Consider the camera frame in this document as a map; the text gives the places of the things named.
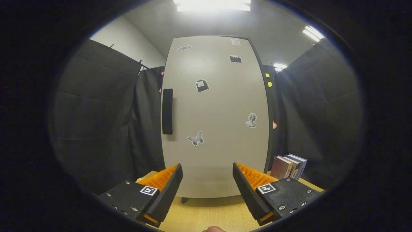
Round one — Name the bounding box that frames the grey cabinet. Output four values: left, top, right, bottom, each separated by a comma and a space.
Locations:
160, 34, 276, 204

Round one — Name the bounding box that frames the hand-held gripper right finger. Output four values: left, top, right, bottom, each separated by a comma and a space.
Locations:
232, 162, 324, 227

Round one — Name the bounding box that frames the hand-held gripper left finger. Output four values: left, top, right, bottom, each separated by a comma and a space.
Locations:
97, 163, 183, 228

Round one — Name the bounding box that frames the white spine book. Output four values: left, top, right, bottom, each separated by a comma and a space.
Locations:
283, 155, 302, 180

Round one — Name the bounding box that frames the black door handle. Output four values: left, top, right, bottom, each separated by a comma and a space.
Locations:
162, 89, 173, 135

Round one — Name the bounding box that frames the black backdrop cloth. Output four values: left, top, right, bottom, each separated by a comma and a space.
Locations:
50, 39, 362, 194

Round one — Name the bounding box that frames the large ceiling light panel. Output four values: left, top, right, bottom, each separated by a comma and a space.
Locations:
174, 0, 251, 12

